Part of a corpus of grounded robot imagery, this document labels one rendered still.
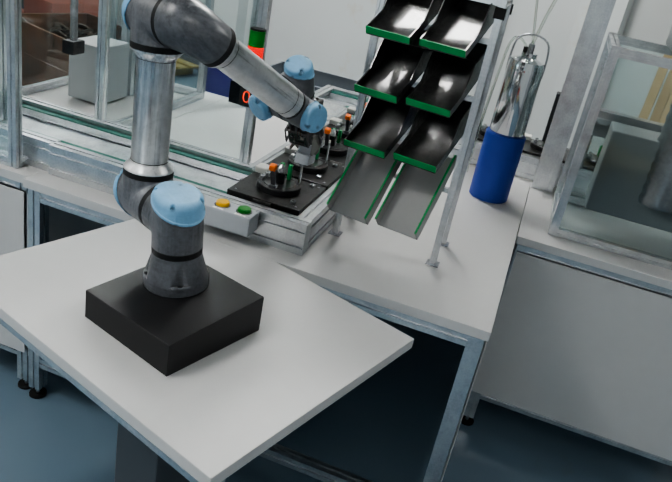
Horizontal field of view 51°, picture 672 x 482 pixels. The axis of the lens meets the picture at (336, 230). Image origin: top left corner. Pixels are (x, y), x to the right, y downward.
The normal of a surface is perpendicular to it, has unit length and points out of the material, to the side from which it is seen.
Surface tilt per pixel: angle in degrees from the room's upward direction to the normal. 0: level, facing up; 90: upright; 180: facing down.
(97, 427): 0
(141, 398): 0
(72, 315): 0
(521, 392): 90
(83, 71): 90
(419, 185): 45
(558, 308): 90
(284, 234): 90
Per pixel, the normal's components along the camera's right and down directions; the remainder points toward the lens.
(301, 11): -0.60, 0.24
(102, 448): 0.18, -0.89
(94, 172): -0.32, 0.35
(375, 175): -0.21, -0.43
